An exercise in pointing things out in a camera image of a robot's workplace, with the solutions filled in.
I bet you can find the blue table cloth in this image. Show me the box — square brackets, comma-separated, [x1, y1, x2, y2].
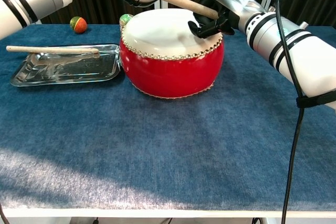
[0, 24, 336, 211]

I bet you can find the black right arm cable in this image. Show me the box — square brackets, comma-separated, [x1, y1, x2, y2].
[274, 0, 307, 224]

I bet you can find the shiny metal tray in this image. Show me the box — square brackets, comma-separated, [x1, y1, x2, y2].
[9, 44, 122, 88]

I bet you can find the red drum with white skin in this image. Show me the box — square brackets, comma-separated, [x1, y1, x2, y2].
[119, 8, 225, 100]

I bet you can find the orange and green ball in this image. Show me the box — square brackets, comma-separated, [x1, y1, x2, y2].
[69, 16, 88, 34]

